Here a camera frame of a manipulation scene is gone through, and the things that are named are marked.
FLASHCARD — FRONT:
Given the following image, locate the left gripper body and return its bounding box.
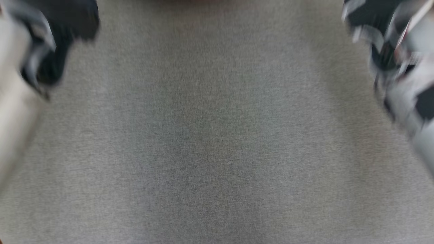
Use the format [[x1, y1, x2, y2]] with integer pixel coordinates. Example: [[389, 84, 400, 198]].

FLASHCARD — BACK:
[[19, 0, 101, 100]]

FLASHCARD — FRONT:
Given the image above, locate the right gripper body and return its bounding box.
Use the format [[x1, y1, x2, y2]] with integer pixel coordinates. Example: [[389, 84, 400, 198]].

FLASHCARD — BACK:
[[342, 0, 407, 73]]

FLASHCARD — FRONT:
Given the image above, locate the grey fabric sofa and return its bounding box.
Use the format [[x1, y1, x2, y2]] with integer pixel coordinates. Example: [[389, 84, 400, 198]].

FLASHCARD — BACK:
[[0, 0, 434, 244]]

